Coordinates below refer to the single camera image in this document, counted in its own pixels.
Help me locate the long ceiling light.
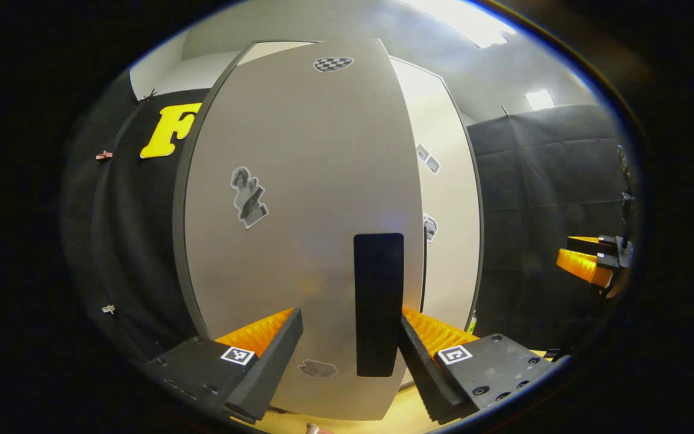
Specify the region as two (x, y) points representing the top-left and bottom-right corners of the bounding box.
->
(401, 0), (517, 49)

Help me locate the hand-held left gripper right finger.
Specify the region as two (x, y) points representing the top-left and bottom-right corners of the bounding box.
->
(398, 307), (555, 424)

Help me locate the black door handle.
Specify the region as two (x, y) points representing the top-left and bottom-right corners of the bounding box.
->
(354, 233), (405, 377)

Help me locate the small ceiling light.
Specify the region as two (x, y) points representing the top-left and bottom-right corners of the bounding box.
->
(525, 89), (556, 111)

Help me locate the white shoe cabinet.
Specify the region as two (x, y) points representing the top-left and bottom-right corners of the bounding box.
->
(172, 39), (485, 421)

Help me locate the white cabinet door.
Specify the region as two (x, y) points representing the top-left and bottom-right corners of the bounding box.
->
(389, 56), (485, 386)
(172, 39), (426, 421)

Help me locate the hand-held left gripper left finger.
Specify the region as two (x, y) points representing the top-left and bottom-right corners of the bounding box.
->
(144, 307), (304, 423)

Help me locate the black backdrop cloth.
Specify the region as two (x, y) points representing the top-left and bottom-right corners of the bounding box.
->
(466, 104), (638, 353)
(61, 69), (212, 362)

